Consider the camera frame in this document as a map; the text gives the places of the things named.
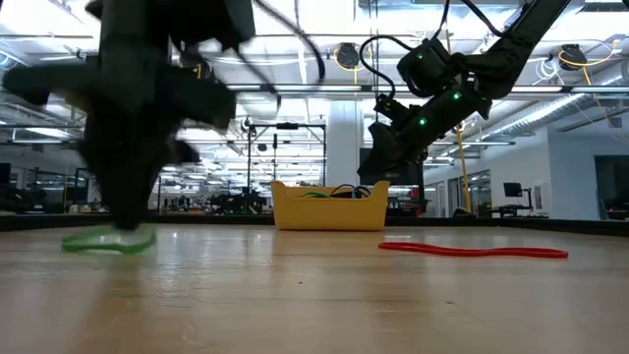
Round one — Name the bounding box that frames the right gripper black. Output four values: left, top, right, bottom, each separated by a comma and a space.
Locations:
357, 105, 456, 176

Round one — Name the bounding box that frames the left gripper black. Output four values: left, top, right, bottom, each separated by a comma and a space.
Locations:
2, 61, 237, 231

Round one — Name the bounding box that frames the thin dark rubber band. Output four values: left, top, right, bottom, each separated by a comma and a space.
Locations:
327, 183, 363, 200

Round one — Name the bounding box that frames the yellow plastic bin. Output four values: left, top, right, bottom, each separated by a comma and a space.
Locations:
269, 179, 391, 232

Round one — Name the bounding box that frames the red rubber band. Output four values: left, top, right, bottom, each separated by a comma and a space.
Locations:
377, 241, 570, 260

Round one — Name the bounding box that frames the black cabinet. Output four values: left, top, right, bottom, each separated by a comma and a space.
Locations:
359, 147, 426, 218

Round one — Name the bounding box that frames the white column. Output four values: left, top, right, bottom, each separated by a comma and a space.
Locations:
325, 100, 365, 188

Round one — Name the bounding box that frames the yellow pole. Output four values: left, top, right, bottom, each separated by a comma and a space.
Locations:
454, 122, 474, 213

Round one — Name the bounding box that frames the long ceiling light strip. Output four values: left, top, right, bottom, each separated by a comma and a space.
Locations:
225, 84, 629, 94

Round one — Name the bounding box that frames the office desk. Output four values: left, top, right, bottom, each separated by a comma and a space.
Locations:
489, 204, 550, 219

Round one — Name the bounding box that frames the office chair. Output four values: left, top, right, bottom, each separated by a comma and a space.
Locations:
599, 196, 629, 220

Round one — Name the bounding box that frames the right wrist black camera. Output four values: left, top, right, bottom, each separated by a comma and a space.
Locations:
375, 92, 412, 130

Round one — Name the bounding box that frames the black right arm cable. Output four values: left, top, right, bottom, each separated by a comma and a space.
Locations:
431, 0, 507, 40
360, 34, 412, 99

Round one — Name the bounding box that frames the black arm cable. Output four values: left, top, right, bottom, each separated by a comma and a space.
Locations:
431, 0, 507, 40
253, 0, 326, 84
360, 34, 412, 99

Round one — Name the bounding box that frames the ceiling cable reel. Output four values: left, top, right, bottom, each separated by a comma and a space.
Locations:
558, 43, 589, 73
333, 41, 363, 71

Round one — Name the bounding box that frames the black metal gantry frame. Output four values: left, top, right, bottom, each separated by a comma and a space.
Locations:
246, 122, 328, 198

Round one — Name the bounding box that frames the black table edge rail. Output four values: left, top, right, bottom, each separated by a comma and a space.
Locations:
0, 211, 629, 236

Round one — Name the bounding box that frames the silver ventilation duct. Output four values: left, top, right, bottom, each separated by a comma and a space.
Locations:
484, 92, 589, 143

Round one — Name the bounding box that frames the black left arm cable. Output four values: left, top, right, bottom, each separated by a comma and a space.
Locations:
253, 0, 326, 84

